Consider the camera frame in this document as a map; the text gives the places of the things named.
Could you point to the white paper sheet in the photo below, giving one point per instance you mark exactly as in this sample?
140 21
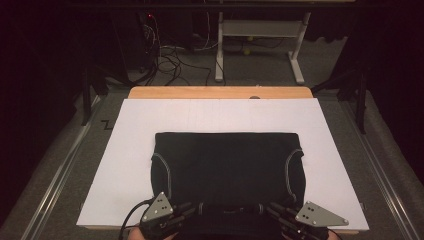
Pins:
140 130

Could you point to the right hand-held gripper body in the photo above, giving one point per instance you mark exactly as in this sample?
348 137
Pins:
320 217

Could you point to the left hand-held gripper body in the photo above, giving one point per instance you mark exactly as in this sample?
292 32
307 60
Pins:
160 208

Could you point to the person's left hand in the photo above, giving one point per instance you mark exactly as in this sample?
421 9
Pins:
136 235

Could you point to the aluminium floor rail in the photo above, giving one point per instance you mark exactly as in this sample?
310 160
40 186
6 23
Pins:
376 173
56 176

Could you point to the wooden table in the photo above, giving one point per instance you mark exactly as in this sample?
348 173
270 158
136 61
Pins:
186 92

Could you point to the dark computer tower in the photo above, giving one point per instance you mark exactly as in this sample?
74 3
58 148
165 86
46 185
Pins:
150 36

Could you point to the black knit vest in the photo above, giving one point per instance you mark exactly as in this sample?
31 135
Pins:
226 166

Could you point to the black stand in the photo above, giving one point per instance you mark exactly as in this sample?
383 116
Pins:
360 100
87 96

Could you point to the white metal desk frame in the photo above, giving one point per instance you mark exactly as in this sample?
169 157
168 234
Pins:
260 28

